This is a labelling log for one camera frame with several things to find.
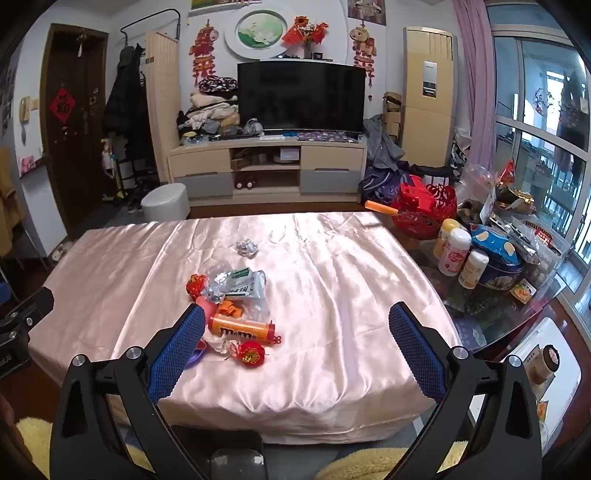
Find red diamond door sign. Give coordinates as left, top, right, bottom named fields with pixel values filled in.
left=49, top=89, right=75, bottom=124

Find wall photos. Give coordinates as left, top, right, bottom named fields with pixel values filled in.
left=0, top=60, right=14, bottom=134

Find wall intercom phone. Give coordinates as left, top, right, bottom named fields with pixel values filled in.
left=17, top=97, right=31, bottom=139

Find white tissue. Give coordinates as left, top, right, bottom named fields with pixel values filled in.
left=203, top=332, right=241, bottom=357

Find small white bottle yellow label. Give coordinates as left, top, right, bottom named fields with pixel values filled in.
left=458, top=249, right=489, bottom=290

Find purple white wrapper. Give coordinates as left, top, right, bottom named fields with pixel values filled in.
left=185, top=342, right=209, bottom=368

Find pink satin tablecloth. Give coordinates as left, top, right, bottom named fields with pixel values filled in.
left=28, top=211, right=462, bottom=446

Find white appliance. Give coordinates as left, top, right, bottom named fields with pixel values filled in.
left=508, top=318, right=583, bottom=444

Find coat rack with dark coats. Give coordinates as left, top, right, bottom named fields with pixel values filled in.
left=102, top=14, right=157, bottom=185

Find red round candy wrapper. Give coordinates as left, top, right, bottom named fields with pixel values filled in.
left=235, top=339, right=269, bottom=367

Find dark blue cloth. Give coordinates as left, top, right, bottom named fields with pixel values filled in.
left=359, top=161, right=416, bottom=204

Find pink curtain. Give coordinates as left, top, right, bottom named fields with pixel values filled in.
left=451, top=0, right=497, bottom=167

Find black trash bin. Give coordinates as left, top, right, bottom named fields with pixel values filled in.
left=171, top=425, right=269, bottom=480

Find pile of clothes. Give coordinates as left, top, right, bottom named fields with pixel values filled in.
left=177, top=76, right=241, bottom=139

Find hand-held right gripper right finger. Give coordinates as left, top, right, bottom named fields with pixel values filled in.
left=389, top=302, right=555, bottom=480

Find wall poster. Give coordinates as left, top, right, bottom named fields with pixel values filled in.
left=347, top=0, right=387, bottom=26

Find beige folding screen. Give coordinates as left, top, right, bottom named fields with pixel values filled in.
left=144, top=28, right=180, bottom=183

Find red fish wall decoration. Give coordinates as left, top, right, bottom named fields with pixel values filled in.
left=189, top=21, right=220, bottom=89

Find orange foam stick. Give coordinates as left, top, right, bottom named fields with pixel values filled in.
left=365, top=200, right=399, bottom=217

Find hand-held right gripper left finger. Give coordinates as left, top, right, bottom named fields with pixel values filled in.
left=50, top=302, right=218, bottom=480

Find red plastic basket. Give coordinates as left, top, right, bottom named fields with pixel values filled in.
left=390, top=175, right=458, bottom=241

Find cardboard boxes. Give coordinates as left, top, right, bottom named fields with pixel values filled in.
left=382, top=91, right=403, bottom=144

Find grey jacket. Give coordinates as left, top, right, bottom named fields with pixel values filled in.
left=362, top=114, right=407, bottom=174

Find white bottle pink label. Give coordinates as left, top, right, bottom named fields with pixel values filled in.
left=438, top=228, right=472, bottom=277

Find black television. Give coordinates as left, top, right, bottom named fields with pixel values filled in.
left=237, top=61, right=365, bottom=134

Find pile of snack packets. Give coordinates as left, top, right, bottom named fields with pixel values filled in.
left=459, top=159, right=571, bottom=278

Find vase with flowers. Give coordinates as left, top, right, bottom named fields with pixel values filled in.
left=281, top=15, right=329, bottom=59

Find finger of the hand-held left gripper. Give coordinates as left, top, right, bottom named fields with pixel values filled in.
left=7, top=286, right=55, bottom=330

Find orange candy tube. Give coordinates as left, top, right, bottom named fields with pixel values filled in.
left=208, top=313, right=281, bottom=346

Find silver blister pack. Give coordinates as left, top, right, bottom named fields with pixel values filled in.
left=205, top=278, right=232, bottom=302

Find white round stool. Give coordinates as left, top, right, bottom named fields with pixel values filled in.
left=141, top=183, right=191, bottom=221

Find blue biscuit tin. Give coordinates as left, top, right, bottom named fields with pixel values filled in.
left=468, top=224, right=525, bottom=291

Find dark brown door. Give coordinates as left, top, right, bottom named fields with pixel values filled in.
left=39, top=24, right=109, bottom=241

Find brown coat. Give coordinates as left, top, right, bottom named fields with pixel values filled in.
left=0, top=148, right=21, bottom=259

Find beige standing air conditioner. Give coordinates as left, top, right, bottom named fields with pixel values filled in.
left=399, top=27, right=459, bottom=169

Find pink wrapper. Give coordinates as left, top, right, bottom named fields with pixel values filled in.
left=194, top=295, right=222, bottom=320

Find red hanging wall decoration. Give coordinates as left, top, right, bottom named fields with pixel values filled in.
left=349, top=25, right=377, bottom=88

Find beige television cabinet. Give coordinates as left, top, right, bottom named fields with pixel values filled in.
left=167, top=136, right=369, bottom=207

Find oval wall picture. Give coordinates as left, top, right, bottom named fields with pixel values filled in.
left=235, top=11, right=283, bottom=48

